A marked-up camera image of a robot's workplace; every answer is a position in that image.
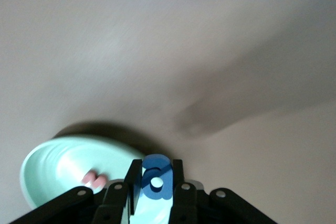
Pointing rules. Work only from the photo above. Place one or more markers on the red lowercase letter w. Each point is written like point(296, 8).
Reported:
point(93, 180)

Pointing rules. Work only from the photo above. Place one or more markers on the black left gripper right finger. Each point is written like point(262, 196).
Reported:
point(183, 203)

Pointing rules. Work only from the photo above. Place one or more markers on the blue lowercase letter e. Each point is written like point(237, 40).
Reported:
point(165, 179)

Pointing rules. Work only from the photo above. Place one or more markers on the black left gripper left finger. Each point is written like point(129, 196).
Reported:
point(113, 203)

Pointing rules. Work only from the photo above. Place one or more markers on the green plate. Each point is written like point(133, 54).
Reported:
point(52, 171)

